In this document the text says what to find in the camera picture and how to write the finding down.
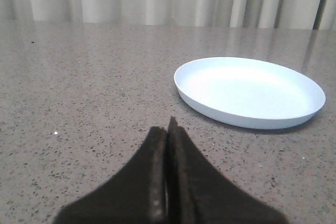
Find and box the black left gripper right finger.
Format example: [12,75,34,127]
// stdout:
[166,117,288,223]

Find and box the light blue round plate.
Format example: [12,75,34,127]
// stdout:
[174,57,326,130]

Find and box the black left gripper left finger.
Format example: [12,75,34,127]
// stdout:
[54,127,167,223]

